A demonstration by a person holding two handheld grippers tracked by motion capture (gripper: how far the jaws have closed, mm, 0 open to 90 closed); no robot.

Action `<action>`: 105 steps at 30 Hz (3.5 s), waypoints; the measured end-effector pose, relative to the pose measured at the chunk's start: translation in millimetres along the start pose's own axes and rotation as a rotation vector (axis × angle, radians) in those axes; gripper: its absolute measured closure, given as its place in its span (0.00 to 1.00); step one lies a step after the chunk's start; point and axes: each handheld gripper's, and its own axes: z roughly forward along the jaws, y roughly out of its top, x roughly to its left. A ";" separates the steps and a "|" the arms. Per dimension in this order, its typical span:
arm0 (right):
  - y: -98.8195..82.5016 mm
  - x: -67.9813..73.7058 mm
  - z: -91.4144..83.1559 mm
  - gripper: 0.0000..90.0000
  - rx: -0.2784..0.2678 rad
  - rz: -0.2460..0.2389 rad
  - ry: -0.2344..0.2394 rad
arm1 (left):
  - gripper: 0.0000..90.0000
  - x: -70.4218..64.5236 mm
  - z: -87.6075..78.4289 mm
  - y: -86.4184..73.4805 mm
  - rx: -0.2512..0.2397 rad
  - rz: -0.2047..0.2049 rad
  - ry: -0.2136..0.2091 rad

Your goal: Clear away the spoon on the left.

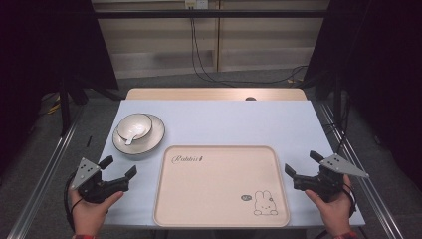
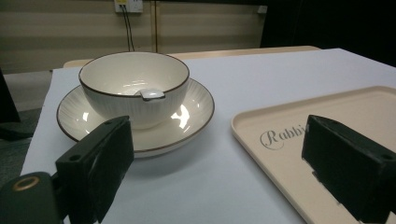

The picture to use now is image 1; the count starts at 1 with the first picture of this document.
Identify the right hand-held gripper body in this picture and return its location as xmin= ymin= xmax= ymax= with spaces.
xmin=293 ymin=152 xmax=370 ymax=204

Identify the dark curtain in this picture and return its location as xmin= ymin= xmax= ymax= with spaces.
xmin=303 ymin=0 xmax=422 ymax=190
xmin=0 ymin=0 xmax=119 ymax=177

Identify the person's left hand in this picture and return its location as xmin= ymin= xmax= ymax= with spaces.
xmin=69 ymin=188 xmax=124 ymax=238

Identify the black wrist strap cable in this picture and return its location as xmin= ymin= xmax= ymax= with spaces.
xmin=341 ymin=182 xmax=358 ymax=219

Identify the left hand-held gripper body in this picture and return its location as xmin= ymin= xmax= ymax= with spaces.
xmin=70 ymin=157 xmax=130 ymax=204

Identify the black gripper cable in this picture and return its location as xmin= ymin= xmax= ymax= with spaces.
xmin=63 ymin=171 xmax=85 ymax=233

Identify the white wall socket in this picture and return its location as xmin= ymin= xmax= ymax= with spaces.
xmin=184 ymin=0 xmax=210 ymax=10

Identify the black horizontal frame bar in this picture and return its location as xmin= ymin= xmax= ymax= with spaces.
xmin=94 ymin=9 xmax=330 ymax=20

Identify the white ceramic spoon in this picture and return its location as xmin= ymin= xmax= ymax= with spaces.
xmin=123 ymin=127 xmax=147 ymax=146

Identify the black metal stand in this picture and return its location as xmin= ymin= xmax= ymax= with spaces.
xmin=57 ymin=74 xmax=73 ymax=136

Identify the white dark-rimmed bowl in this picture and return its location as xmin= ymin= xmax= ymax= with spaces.
xmin=115 ymin=113 xmax=154 ymax=142

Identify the white dark-rimmed plate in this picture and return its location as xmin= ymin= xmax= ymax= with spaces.
xmin=111 ymin=113 xmax=166 ymax=156

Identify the black floor cable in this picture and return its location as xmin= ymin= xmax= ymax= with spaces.
xmin=325 ymin=94 xmax=350 ymax=155

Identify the metal floor rail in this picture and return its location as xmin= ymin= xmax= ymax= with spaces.
xmin=317 ymin=102 xmax=406 ymax=239
xmin=5 ymin=108 xmax=86 ymax=239

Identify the yellow floor cable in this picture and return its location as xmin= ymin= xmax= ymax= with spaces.
xmin=45 ymin=95 xmax=63 ymax=117

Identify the black wall cable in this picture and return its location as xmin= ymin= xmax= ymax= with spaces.
xmin=188 ymin=5 xmax=309 ymax=86

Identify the person's right hand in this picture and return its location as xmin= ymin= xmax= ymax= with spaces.
xmin=304 ymin=174 xmax=354 ymax=238

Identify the light blue table mat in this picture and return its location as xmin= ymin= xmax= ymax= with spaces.
xmin=99 ymin=99 xmax=366 ymax=229

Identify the beige rabbit print tray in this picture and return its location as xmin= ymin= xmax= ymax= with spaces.
xmin=152 ymin=144 xmax=291 ymax=229

